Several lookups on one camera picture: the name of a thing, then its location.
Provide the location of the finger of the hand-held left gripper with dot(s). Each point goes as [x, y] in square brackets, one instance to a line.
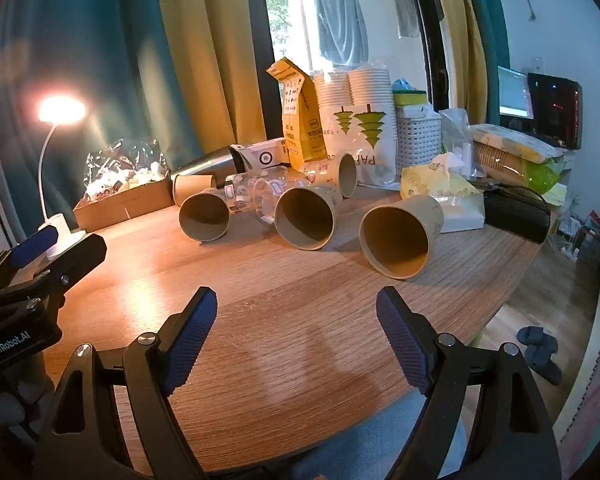
[80, 256]
[30, 248]

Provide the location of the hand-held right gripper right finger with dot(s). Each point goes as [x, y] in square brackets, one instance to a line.
[402, 342]

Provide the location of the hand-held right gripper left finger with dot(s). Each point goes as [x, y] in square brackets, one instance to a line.
[190, 342]

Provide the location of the large brown paper cup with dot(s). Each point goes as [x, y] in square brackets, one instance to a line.
[395, 240]

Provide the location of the clear printed plastic cup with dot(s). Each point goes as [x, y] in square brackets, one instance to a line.
[271, 189]
[240, 192]

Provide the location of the printed paper cup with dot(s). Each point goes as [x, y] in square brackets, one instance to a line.
[347, 175]

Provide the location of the bagged brown paper cup stack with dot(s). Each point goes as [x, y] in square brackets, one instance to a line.
[500, 161]

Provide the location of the bagged white paper cup stacks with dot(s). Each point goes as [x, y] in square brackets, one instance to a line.
[365, 125]

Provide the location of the person's left hand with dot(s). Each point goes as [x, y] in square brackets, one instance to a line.
[0, 407]

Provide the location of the cardboard box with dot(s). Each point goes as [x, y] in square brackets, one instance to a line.
[125, 206]

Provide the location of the clear bag of wrapped candies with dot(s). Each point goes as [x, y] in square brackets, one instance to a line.
[120, 170]

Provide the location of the person's blue jeans leg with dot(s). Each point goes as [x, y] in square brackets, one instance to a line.
[370, 435]

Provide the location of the grey slipper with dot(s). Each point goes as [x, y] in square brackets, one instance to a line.
[547, 370]
[537, 342]

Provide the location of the white desk lamp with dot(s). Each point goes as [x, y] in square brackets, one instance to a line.
[60, 110]

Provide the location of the white pouch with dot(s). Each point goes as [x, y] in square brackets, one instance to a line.
[460, 212]

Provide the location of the steel thermos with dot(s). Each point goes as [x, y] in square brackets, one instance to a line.
[205, 162]

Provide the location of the yellow tissue pack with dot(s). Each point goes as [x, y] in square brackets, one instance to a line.
[430, 180]

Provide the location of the teal curtain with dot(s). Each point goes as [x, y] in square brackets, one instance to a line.
[90, 60]
[492, 35]

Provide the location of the small white carton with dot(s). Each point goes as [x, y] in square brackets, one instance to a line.
[260, 155]

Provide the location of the white plastic basket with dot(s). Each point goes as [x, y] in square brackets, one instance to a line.
[417, 135]

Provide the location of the clear plastic bag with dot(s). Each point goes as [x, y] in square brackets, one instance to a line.
[455, 125]

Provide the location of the yellow and white package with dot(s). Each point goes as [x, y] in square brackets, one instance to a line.
[510, 139]

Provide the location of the yellow paper bag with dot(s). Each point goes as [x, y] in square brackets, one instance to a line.
[300, 125]

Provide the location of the green and yellow sponge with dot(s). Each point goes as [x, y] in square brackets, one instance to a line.
[410, 96]

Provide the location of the yellow curtain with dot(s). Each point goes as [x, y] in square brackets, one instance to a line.
[215, 50]
[460, 35]

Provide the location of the computer monitor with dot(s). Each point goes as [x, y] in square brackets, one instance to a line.
[515, 92]

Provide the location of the black computer case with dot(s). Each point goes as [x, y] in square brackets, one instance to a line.
[555, 110]

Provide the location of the hanging grey cloth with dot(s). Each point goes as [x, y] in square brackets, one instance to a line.
[415, 15]

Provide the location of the hanging blue cloth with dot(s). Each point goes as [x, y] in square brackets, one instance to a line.
[342, 20]

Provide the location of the white wall socket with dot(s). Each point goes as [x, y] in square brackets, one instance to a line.
[538, 65]

